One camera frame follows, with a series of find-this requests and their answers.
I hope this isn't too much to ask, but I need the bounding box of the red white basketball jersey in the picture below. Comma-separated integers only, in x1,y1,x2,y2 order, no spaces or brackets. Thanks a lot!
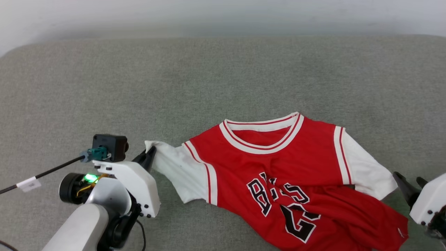
145,112,409,251

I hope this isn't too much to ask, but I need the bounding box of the teal cable connector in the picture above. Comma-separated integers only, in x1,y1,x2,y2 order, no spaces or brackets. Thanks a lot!
79,147,108,163

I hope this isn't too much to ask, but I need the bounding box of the black cable with white label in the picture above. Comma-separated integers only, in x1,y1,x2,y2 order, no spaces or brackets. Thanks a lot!
0,156,86,195

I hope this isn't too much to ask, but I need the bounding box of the thin black cable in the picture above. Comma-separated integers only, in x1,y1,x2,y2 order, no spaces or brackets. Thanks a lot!
135,219,147,251

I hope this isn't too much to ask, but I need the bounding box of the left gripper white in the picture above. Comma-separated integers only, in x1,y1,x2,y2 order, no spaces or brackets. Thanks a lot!
59,146,161,249

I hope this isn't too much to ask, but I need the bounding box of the grey fabric sofa cushion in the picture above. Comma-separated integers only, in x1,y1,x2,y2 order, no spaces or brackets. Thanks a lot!
0,34,446,251

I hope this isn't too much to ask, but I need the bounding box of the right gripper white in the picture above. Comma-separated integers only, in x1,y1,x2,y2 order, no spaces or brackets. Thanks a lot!
393,172,446,241

